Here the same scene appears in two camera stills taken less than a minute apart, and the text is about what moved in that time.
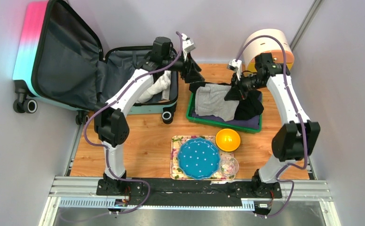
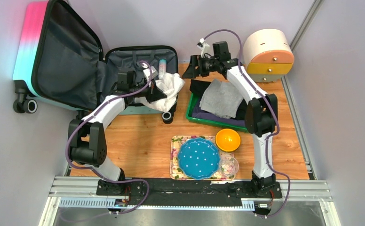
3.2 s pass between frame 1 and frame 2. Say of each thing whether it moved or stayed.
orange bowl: stayed
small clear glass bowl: stayed
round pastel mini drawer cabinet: stayed
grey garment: moved
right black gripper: moved
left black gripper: moved
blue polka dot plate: stayed
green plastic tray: stayed
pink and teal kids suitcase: stayed
